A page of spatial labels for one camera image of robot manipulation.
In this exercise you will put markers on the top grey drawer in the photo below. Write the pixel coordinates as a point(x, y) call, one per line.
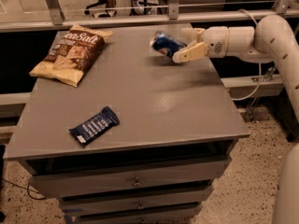
point(130, 177)

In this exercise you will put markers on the black office chair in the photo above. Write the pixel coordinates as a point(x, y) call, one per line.
point(99, 2)

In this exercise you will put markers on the metal railing frame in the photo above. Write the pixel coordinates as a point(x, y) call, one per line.
point(37, 15)

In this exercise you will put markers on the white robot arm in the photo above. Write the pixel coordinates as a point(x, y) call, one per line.
point(271, 40)

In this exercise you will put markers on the blue pepsi can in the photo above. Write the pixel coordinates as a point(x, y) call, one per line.
point(166, 44)

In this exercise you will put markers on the grey drawer cabinet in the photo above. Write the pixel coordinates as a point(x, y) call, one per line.
point(167, 112)

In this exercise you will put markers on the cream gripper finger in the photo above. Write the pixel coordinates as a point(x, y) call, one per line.
point(193, 34)
point(194, 51)

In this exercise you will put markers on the bottom grey drawer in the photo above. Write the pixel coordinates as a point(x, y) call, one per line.
point(146, 216)

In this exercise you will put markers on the sea salt chips bag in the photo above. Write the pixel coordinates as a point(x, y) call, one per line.
point(75, 53)

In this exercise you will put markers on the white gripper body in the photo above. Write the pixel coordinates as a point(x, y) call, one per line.
point(216, 41)

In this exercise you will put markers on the grey drawer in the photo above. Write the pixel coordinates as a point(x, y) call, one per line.
point(146, 216)
point(138, 200)
point(130, 177)

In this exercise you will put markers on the middle grey drawer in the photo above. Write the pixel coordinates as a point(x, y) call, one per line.
point(138, 200)

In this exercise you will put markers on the dark blue snack bar wrapper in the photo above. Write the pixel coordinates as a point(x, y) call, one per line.
point(95, 126)

